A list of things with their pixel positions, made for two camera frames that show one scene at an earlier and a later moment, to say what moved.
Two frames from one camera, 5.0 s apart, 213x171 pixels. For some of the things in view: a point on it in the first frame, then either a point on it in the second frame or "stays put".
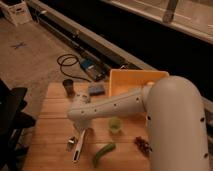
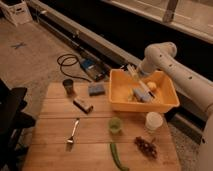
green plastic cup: (114, 124) stays put
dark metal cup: (68, 86) stays put
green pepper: (107, 148) → (117, 158)
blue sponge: (96, 90) stays put
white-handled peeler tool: (75, 157) → (133, 70)
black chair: (13, 120) stays put
